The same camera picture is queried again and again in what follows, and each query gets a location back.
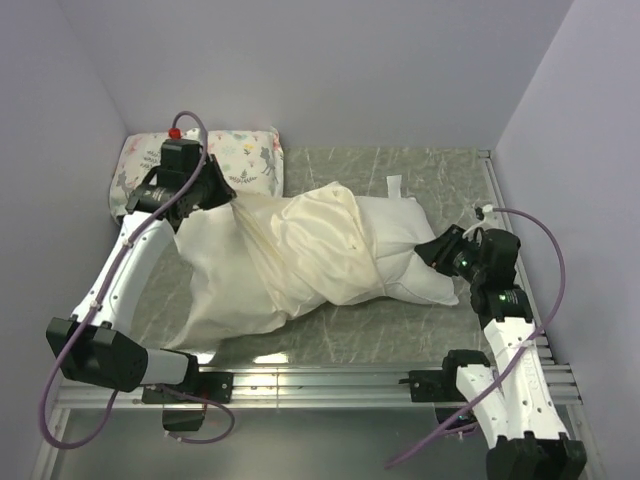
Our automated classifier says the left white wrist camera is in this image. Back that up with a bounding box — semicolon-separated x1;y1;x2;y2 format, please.
163;127;208;150

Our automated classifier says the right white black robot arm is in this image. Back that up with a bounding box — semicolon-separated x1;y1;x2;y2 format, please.
415;225;587;479

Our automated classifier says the aluminium front rail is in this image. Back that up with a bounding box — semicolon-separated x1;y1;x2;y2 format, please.
54;365;582;410

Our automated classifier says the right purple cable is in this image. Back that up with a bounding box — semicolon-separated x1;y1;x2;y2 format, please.
384;207;566;469

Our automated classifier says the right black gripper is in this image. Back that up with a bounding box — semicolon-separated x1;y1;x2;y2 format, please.
414;223;487;284

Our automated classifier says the white pillow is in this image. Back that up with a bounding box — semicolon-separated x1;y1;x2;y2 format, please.
356;175;459;307

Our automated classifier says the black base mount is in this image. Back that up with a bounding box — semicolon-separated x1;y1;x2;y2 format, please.
141;371;236;444
398;350;490;435

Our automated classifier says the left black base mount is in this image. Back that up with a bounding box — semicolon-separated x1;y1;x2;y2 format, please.
141;371;236;444

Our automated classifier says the animal print small pillow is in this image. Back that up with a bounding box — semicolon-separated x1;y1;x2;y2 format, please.
109;128;284;221

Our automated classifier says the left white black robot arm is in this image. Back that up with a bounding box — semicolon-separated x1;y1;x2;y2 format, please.
46;139;235;402

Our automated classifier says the cream satin pillowcase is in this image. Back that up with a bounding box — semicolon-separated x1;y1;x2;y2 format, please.
167;182;385;350

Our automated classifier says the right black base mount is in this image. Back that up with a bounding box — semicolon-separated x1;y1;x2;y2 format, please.
398;350;490;435

